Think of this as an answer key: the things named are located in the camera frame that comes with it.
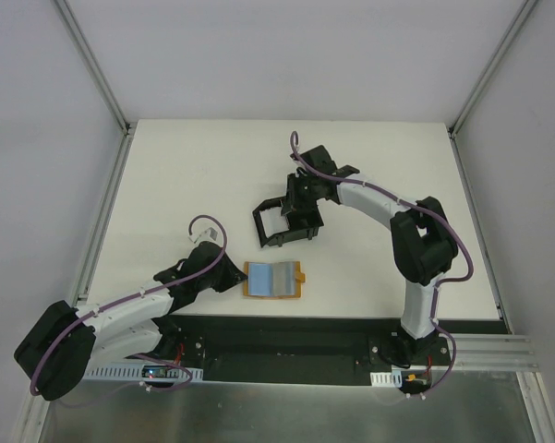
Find black plastic card box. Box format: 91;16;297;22
252;197;324;247

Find aluminium frame rail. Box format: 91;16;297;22
50;0;138;324
445;0;544;324

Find white cable duct left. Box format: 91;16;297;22
83;360;203;383

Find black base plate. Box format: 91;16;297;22
68;311;461;387

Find aluminium front cross rail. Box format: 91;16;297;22
45;322;541;375

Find aluminium frame rail right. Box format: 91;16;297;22
445;0;544;324

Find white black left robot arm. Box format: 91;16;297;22
14;241;247;401

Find white cable duct right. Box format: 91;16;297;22
369;369;403;389

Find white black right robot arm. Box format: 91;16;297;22
281;134;458;368

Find aluminium frame rail left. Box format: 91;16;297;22
50;0;138;324

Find yellow leather card holder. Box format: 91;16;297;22
243;261;306;299

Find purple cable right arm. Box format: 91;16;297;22
288;131;473;402

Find white cards in box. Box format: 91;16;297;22
260;208;289;237

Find white cable duct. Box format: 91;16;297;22
83;360;203;383
369;369;403;389

